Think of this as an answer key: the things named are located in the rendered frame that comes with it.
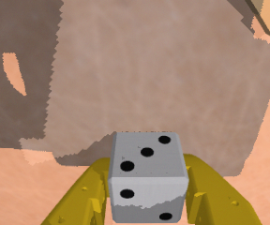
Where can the grey die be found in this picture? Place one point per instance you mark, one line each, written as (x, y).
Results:
(148, 178)

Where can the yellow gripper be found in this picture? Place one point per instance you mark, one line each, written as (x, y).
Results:
(210, 199)

